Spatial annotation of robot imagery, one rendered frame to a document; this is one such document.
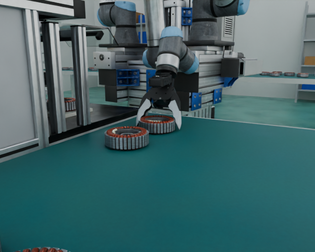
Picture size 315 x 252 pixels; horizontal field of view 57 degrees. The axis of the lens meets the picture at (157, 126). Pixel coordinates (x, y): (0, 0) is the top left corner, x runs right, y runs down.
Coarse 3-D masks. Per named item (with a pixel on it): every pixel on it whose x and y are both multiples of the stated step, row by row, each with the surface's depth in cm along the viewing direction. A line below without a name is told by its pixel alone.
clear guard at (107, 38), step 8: (64, 24) 86; (72, 24) 86; (80, 24) 89; (88, 32) 105; (96, 32) 104; (104, 32) 102; (88, 40) 109; (96, 40) 108; (104, 40) 106; (112, 40) 105
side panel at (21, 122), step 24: (0, 24) 60; (24, 24) 64; (0, 48) 61; (24, 48) 66; (0, 72) 61; (24, 72) 66; (0, 96) 62; (24, 96) 67; (0, 120) 62; (24, 120) 68; (0, 144) 63; (24, 144) 67; (48, 144) 73
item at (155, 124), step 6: (138, 120) 87; (144, 120) 85; (150, 120) 85; (156, 120) 85; (162, 120) 91; (168, 120) 85; (174, 120) 87; (138, 126) 88; (144, 126) 85; (150, 126) 83; (156, 126) 84; (162, 126) 83; (168, 126) 84; (174, 126) 87; (150, 132) 84; (162, 132) 84; (168, 132) 85
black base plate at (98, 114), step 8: (96, 104) 123; (104, 104) 123; (96, 112) 106; (104, 112) 106; (112, 112) 106; (120, 112) 106; (128, 112) 107; (136, 112) 112; (48, 120) 93; (72, 120) 93; (96, 120) 93; (104, 120) 95; (112, 120) 99; (48, 128) 83; (72, 128) 83; (80, 128) 86; (88, 128) 89; (56, 136) 78; (64, 136) 80
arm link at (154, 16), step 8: (144, 0) 106; (152, 0) 104; (160, 0) 105; (144, 8) 107; (152, 8) 105; (160, 8) 106; (152, 16) 106; (160, 16) 106; (152, 24) 107; (160, 24) 107; (152, 32) 108; (160, 32) 108; (152, 40) 109; (152, 48) 110; (144, 56) 114; (152, 56) 111; (144, 64) 115; (152, 64) 113
